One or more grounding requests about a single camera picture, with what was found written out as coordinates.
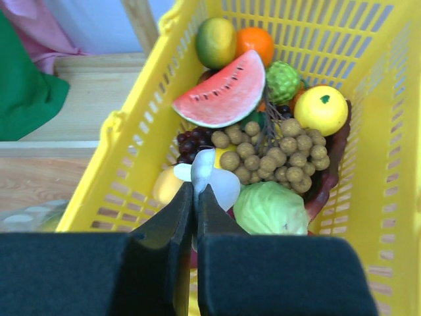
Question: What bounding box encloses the wooden clothes rack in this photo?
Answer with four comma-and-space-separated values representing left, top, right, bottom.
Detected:
1, 1, 159, 158

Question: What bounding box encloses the dark red chili toy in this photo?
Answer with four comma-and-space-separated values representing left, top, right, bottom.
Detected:
303, 99, 351, 222

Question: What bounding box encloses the yellow plastic basket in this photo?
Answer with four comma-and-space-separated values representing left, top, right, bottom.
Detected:
57, 1, 420, 315

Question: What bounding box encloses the pink shirt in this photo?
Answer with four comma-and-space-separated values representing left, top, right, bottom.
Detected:
1, 0, 85, 74

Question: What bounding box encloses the green tank top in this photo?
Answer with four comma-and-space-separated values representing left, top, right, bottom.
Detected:
1, 14, 70, 142

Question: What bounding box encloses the small yellow pumpkin toy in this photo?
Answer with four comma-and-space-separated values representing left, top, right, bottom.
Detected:
152, 166, 184, 205

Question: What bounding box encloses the orange tangerine toy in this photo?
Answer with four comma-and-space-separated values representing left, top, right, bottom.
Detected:
235, 27, 274, 68

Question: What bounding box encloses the clear polka dot zip bag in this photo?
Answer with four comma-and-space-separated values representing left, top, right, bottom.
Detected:
1, 199, 69, 232

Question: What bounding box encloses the yellow lemon toy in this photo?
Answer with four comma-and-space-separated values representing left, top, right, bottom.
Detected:
293, 86, 349, 136

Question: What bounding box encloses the green cabbage toy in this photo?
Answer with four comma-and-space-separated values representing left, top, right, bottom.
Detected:
233, 181, 310, 236

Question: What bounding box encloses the dark purple grape bunch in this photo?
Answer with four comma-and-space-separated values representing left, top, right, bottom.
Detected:
176, 127, 214, 164

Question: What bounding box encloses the green custard apple toy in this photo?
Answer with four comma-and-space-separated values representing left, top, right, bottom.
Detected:
266, 61, 301, 104

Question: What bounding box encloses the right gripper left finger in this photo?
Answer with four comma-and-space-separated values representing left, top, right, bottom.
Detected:
1, 183, 193, 315

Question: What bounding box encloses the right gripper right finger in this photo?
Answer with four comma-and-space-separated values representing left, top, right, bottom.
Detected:
196, 187, 378, 315

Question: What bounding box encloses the white garlic toy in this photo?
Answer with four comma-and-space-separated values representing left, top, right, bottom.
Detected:
174, 148, 241, 212

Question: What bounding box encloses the green orange mango toy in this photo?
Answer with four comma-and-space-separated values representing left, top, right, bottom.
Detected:
195, 17, 237, 70

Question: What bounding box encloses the watermelon slice toy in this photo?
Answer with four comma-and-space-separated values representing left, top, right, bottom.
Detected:
172, 50, 266, 128

